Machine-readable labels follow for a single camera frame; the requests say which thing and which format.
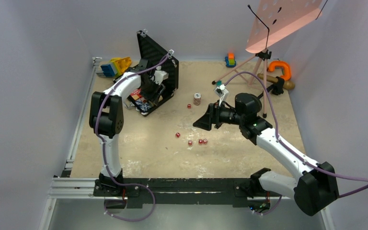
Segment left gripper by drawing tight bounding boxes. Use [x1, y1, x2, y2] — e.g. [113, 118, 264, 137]
[139, 77, 164, 105]

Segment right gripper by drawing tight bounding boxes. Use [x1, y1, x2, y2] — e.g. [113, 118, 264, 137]
[193, 100, 244, 131]

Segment red Texas Hold'em card deck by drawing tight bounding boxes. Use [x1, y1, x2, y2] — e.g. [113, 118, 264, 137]
[130, 89, 142, 101]

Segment red 100 chip stack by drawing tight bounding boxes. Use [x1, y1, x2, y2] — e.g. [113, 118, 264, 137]
[193, 92, 202, 106]

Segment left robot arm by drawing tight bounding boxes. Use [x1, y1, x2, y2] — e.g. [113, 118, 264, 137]
[89, 56, 168, 196]

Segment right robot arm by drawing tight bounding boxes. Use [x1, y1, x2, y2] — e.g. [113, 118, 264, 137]
[193, 93, 340, 216]

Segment blue white chip stack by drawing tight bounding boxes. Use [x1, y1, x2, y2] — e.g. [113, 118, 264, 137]
[135, 100, 152, 115]

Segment black poker chip case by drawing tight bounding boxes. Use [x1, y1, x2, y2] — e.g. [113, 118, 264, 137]
[109, 29, 179, 117]

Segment blue yellow lego bricks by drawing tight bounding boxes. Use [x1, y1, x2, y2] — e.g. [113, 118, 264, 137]
[100, 57, 132, 78]

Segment wooden rolling pin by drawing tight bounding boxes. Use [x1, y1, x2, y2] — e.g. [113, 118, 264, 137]
[266, 75, 295, 90]

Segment orange C-clamp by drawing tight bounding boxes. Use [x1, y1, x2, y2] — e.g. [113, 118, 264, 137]
[268, 61, 292, 82]

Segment pink music stand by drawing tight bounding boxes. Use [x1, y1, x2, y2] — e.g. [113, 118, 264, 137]
[212, 0, 329, 119]

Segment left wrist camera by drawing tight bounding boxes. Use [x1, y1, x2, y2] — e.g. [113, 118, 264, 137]
[154, 70, 169, 85]

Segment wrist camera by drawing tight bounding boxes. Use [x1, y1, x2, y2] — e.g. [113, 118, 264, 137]
[154, 70, 169, 85]
[214, 84, 229, 107]

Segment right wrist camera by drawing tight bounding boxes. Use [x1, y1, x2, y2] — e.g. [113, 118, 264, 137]
[214, 84, 229, 107]

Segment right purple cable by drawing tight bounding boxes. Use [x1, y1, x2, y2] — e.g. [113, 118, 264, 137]
[223, 71, 368, 217]

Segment purple cable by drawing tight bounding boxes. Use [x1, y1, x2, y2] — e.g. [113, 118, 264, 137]
[223, 71, 368, 217]
[94, 52, 172, 222]

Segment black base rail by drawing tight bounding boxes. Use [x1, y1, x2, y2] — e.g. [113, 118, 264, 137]
[93, 178, 270, 212]

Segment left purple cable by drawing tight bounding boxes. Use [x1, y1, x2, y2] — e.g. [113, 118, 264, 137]
[94, 52, 172, 222]

